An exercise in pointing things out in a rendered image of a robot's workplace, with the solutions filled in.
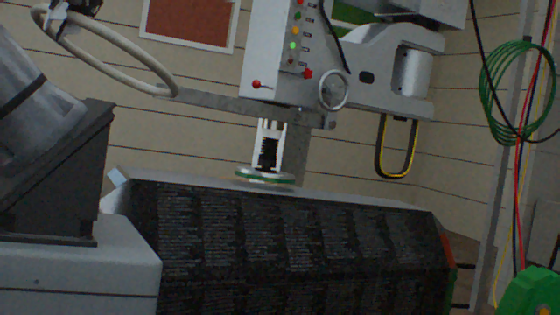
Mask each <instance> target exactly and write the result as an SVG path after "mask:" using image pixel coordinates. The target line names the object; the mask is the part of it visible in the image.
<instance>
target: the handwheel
mask: <svg viewBox="0 0 560 315"><path fill-rule="evenodd" d="M331 74H334V75H338V76H339V77H340V78H341V79H342V81H343V83H342V84H340V85H332V84H330V83H329V82H328V81H327V78H328V77H329V76H331ZM323 84H324V85H325V86H326V87H322V85H323ZM342 88H345V96H343V99H342V101H341V102H340V104H339V105H337V106H335V107H334V106H333V104H334V98H336V97H338V96H339V95H340V90H341V89H342ZM321 93H327V95H328V96H329V97H330V103H329V106H328V105H326V103H325V102H323V99H322V95H321ZM349 93H350V86H349V82H348V79H347V77H346V76H345V75H344V74H343V73H342V72H341V71H340V70H337V69H331V70H328V71H326V72H324V73H323V74H322V76H321V77H320V79H319V81H318V85H317V99H318V103H319V105H320V106H321V108H322V109H325V110H327V111H330V112H335V111H338V110H340V109H341V108H342V107H344V106H345V105H346V104H347V101H348V98H349Z"/></svg>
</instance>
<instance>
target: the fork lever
mask: <svg viewBox="0 0 560 315"><path fill-rule="evenodd" d="M155 87H159V88H168V86H167V85H166V84H164V83H159V82H156V83H155ZM179 87H180V93H179V95H178V96H176V97H175V98H166V97H161V96H152V98H158V99H163V100H167V101H172V102H181V103H185V104H191V105H195V106H201V107H205V108H210V109H218V110H224V111H228V112H233V114H238V115H243V116H251V117H256V118H262V119H263V118H265V119H270V120H275V121H279V122H284V123H289V124H295V125H299V126H304V127H309V128H317V129H323V126H324V121H325V120H326V117H325V116H322V115H314V114H310V112H304V111H300V110H296V109H292V108H284V107H279V106H275V105H270V104H266V103H261V102H258V101H249V100H245V99H241V98H236V97H232V96H227V95H223V94H220V93H215V92H210V91H206V90H202V89H197V88H192V87H185V86H180V85H179ZM329 127H330V128H331V129H333V128H335V127H336V122H335V121H334V120H331V121H330V122H329Z"/></svg>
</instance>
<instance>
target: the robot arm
mask: <svg viewBox="0 0 560 315"><path fill-rule="evenodd" d="M103 3H104V1H103V0H52V1H51V3H50V5H49V11H48V12H47V13H46V15H45V22H44V27H43V30H44V31H45V30H46V29H47V28H48V27H49V26H50V24H51V22H52V21H63V20H64V21H63V22H62V24H61V25H60V27H59V30H58V31H57V33H56V41H58V42H59V41H60V40H62V39H63V38H64V37H65V36H66V35H67V34H79V33H80V32H81V28H80V27H79V26H78V25H76V24H73V23H70V22H68V21H66V20H65V19H66V18H67V13H66V9H67V7H68V9H69V10H72V11H76V12H78V13H80V14H82V15H84V16H87V17H88V16H90V17H92V18H94V17H95V15H96V14H97V12H98V10H99V9H100V8H101V6H102V5H103ZM97 5H98V6H99V7H98V9H97V11H96V12H95V13H94V11H95V9H96V7H97ZM87 112H88V108H87V107H86V106H85V105H84V104H83V103H82V100H80V99H79V98H77V97H76V96H74V95H72V94H70V93H68V92H67V91H65V90H64V89H62V88H60V87H58V86H56V85H54V84H53V83H51V82H50V81H49V80H48V79H47V77H46V76H45V75H44V74H43V73H42V72H41V70H40V69H39V67H38V66H37V65H36V63H35V62H34V61H33V60H32V59H31V58H30V56H29V55H28V54H27V53H26V52H25V51H24V49H23V48H22V47H21V46H20V45H19V44H18V42H17V41H16V40H15V39H14V38H13V37H12V36H11V35H10V34H9V33H8V32H7V31H6V29H5V28H4V27H3V26H2V25H1V24H0V174H1V175H2V176H3V177H4V178H5V179H7V178H10V177H12V176H14V175H16V174H18V173H20V172H21V171H22V170H23V169H24V168H26V167H27V166H29V165H31V164H32V163H34V162H35V161H36V160H38V159H39V158H41V157H42V156H44V155H45V154H46V153H47V152H48V151H49V150H50V149H52V148H53V147H54V145H55V144H57V143H58V142H59V141H60V140H61V139H62V138H64V137H65V136H66V135H68V134H69V133H70V132H71V131H72V130H73V129H74V128H75V127H76V126H77V125H78V123H79V122H80V121H81V120H82V119H83V117H84V116H85V115H86V113H87Z"/></svg>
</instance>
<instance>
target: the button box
mask: <svg viewBox="0 0 560 315"><path fill-rule="evenodd" d="M307 4H308V0H304V3H303V4H302V5H298V4H297V3H296V0H285V1H284V7H283V18H282V24H281V30H280V36H279V41H278V48H277V53H276V64H275V70H277V71H282V72H286V73H291V74H296V73H297V71H298V62H299V55H300V49H301V44H302V38H303V32H304V26H305V16H306V10H307ZM295 10H299V11H300V12H301V15H302V17H301V19H300V20H298V21H297V20H295V19H294V17H293V14H294V12H295ZM293 25H297V26H298V28H299V33H298V35H297V36H293V34H292V33H291V27H292V26H293ZM292 40H295V41H296V43H297V48H296V50H294V51H292V50H291V49H289V48H288V43H289V41H292ZM287 55H293V58H294V60H295V62H294V64H293V65H292V66H287V65H286V62H285V60H286V58H287Z"/></svg>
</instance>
